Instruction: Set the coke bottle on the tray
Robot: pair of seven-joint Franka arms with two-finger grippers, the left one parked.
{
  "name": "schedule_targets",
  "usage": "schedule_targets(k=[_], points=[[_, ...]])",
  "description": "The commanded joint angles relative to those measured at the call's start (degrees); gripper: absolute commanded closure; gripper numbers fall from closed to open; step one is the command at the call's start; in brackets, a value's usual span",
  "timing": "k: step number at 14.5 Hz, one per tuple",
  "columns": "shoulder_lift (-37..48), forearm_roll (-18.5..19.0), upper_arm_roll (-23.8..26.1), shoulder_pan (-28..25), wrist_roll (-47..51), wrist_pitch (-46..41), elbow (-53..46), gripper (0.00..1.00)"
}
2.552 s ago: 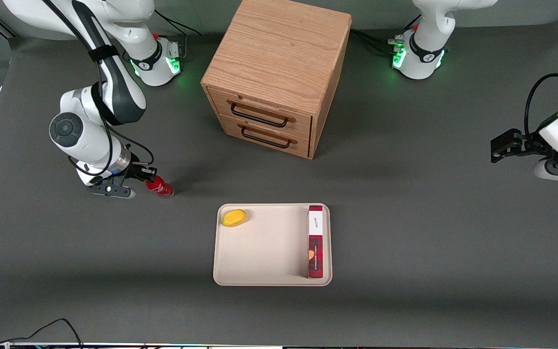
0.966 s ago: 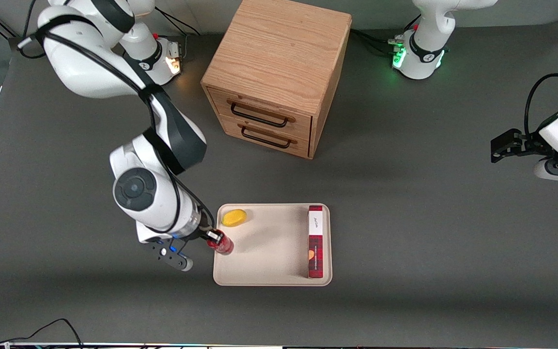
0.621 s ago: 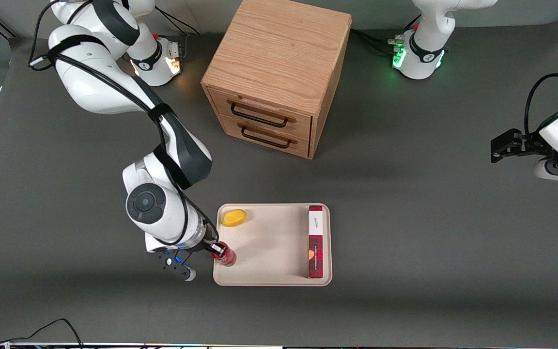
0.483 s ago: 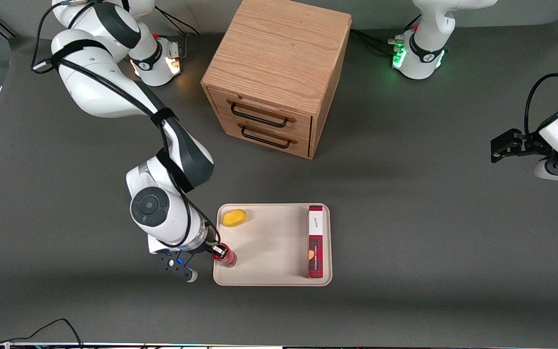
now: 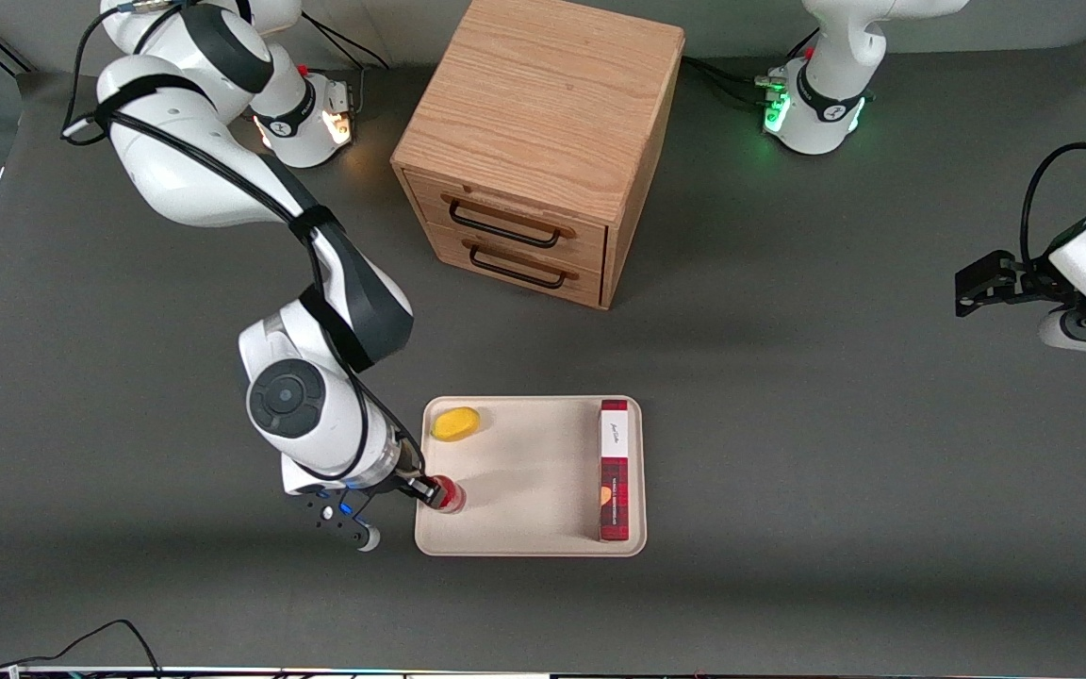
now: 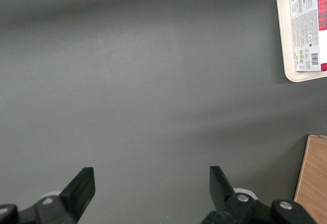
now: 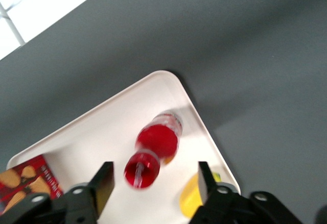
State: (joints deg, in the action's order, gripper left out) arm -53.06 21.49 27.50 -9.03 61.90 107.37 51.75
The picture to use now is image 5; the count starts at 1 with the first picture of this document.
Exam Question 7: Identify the black right base cable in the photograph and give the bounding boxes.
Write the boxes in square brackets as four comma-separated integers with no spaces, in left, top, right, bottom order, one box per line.
[300,11,394,114]

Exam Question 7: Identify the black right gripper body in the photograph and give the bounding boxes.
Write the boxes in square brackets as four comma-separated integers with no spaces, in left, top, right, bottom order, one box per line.
[353,429,425,500]

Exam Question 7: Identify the beige plastic tray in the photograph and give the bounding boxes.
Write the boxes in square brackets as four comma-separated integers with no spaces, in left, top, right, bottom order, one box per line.
[414,394,648,558]

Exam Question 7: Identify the thin black table cable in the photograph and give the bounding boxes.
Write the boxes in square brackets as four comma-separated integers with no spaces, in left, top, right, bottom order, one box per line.
[0,619,165,679]

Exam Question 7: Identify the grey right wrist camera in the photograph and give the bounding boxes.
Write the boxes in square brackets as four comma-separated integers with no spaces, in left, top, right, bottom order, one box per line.
[302,489,383,554]

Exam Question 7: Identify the red plaid carton box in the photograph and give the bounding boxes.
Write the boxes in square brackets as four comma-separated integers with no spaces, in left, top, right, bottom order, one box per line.
[598,399,632,543]

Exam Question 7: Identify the yellow lemon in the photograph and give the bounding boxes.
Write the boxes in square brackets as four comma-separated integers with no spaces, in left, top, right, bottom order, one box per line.
[430,406,482,443]

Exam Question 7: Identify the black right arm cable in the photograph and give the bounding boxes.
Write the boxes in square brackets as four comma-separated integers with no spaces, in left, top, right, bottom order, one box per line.
[60,0,423,482]

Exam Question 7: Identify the wooden drawer cabinet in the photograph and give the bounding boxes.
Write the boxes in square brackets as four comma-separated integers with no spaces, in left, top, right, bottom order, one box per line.
[390,0,686,311]

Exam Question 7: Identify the black left base cables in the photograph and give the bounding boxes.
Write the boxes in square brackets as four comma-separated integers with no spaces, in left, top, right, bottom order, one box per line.
[681,28,822,110]

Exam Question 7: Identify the red coke bottle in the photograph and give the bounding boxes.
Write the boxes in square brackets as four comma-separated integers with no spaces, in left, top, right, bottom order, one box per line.
[432,474,468,516]

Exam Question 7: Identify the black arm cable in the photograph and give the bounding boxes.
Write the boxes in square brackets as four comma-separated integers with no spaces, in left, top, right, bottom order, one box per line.
[1021,88,1086,267]
[60,0,423,482]

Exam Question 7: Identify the black drawer handle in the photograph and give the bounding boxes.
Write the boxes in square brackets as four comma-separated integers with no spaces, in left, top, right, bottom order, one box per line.
[469,240,568,290]
[448,195,564,250]

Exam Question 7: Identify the wooden drawer front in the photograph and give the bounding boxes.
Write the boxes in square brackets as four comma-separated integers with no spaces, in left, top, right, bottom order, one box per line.
[404,171,609,275]
[424,224,604,308]

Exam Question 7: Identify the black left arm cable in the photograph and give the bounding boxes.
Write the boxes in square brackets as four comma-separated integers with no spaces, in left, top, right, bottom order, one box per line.
[1021,88,1086,267]

